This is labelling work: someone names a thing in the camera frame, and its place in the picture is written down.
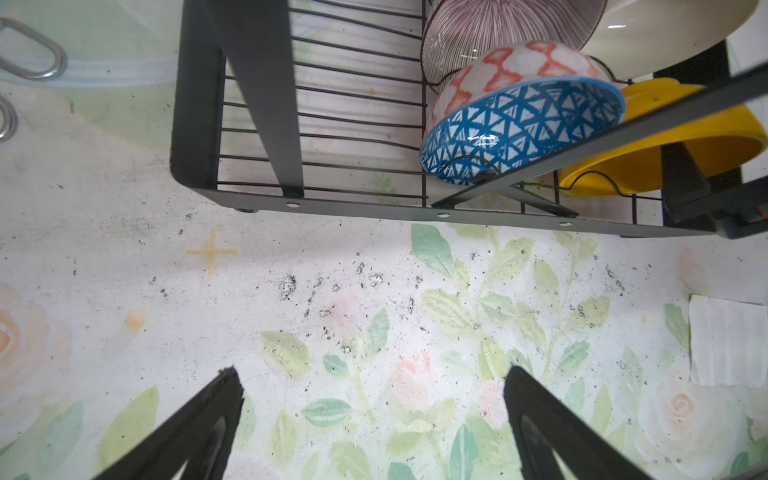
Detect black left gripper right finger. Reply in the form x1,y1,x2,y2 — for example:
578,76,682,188
504,366,648,479

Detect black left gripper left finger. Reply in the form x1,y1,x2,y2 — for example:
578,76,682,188
97,367,244,479

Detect blue geometric patterned bowl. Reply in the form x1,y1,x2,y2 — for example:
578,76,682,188
420,40,626,185

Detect yellow bowl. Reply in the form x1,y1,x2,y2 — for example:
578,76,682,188
559,105,767,197

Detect cream white bowl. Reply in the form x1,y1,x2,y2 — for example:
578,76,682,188
582,0,759,80

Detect pink striped ceramic bowl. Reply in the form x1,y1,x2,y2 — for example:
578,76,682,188
420,0,607,93

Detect clear plastic compartment box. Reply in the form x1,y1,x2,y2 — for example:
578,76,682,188
689,295,767,389

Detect black wire dish rack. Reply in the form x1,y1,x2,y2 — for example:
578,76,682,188
170,1,767,240

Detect metal wire tongs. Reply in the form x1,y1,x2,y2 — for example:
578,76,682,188
0,16,68,144

